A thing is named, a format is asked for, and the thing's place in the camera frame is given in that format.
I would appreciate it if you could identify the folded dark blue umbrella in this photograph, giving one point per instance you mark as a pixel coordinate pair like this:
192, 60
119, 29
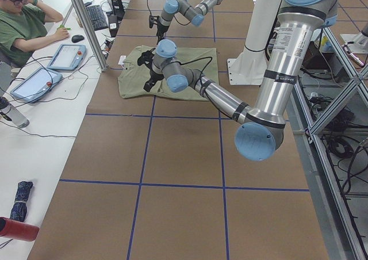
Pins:
19, 209

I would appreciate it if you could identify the person in green shirt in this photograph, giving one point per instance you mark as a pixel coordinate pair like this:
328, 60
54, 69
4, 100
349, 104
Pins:
23, 29

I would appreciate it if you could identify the green plastic object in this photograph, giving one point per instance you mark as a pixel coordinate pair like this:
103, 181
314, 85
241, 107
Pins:
63, 27

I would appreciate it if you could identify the blue teach pendant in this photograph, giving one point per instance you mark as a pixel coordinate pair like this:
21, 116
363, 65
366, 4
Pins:
67, 57
37, 85

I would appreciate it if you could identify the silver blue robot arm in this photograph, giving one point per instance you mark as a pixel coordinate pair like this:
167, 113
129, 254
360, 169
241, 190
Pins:
194, 15
278, 37

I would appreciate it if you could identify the aluminium frame post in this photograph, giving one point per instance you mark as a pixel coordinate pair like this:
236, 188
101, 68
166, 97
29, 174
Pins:
90, 33

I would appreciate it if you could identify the clear water bottle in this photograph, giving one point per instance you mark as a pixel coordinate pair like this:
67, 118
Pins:
10, 113

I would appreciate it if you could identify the olive green long-sleeve shirt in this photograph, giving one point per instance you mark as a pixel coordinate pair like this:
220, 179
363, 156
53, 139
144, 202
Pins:
178, 80

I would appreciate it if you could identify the black keyboard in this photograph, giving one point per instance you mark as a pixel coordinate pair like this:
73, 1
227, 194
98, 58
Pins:
97, 17

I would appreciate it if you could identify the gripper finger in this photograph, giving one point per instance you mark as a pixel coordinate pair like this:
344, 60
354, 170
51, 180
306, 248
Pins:
148, 86

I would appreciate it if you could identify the red cylindrical bottle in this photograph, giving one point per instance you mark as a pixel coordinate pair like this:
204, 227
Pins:
18, 230

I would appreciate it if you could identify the far blue teach pendant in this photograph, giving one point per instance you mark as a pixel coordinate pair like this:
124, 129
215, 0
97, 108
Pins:
67, 57

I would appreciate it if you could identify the black computer mouse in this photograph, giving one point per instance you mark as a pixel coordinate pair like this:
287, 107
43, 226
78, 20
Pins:
77, 38

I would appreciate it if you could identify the white paper hang tag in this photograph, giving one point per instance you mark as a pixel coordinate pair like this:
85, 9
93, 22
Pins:
122, 61

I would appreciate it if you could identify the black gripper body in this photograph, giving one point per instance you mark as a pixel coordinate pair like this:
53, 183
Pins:
153, 78
160, 31

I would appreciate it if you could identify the near blue teach pendant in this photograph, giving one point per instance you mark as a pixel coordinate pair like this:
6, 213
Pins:
37, 85

